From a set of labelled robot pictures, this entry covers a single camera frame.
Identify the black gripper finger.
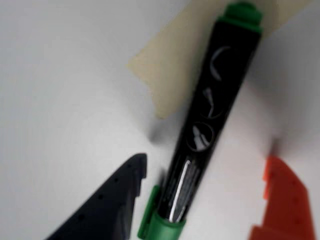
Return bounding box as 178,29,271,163
46,153,148,240

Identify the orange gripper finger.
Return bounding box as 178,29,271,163
249,156,320,240

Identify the green marker with black barrel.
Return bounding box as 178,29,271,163
136,1,265,240

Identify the beige masking tape patch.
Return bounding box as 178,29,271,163
126,0,311,120

